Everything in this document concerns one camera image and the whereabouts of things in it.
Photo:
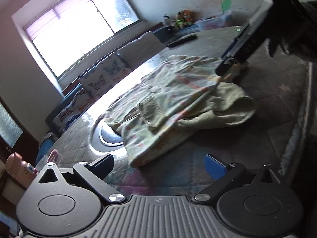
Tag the black round disc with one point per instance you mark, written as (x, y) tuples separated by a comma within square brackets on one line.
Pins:
[(104, 138)]

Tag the dark wooden glass door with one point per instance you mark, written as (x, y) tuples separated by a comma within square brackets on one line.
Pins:
[(7, 129)]

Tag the orange plush toy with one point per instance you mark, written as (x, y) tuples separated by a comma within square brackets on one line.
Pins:
[(184, 17)]

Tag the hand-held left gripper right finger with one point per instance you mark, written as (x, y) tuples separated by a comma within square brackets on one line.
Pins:
[(215, 167)]

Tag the window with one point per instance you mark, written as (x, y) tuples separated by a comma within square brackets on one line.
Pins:
[(74, 24)]

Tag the black remote control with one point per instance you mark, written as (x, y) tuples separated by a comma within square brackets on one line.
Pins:
[(182, 41)]

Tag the black and white plush toy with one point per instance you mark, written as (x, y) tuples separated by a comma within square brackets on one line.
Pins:
[(166, 19)]

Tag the grey quilted star table cover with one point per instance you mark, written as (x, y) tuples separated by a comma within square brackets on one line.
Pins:
[(272, 104)]

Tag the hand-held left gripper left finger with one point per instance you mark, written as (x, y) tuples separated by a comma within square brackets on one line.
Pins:
[(104, 164)]

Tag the plain beige pillow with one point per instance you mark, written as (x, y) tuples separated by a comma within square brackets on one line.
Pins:
[(141, 49)]

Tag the grey plaid cloth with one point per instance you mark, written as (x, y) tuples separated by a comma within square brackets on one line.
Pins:
[(47, 136)]

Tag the green printed child's jacket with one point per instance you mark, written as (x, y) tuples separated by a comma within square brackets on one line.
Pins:
[(173, 91)]

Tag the small butterfly print pillow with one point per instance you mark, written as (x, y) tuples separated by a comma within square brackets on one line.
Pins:
[(71, 111)]

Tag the clear plastic storage box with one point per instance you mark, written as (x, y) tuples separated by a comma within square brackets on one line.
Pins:
[(215, 22)]

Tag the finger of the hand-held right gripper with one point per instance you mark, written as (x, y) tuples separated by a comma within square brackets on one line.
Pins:
[(225, 67), (235, 42)]

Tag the large butterfly print pillow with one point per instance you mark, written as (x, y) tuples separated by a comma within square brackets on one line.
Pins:
[(104, 76)]

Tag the pink cat face bottle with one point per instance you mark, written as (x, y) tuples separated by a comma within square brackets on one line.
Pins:
[(17, 166)]

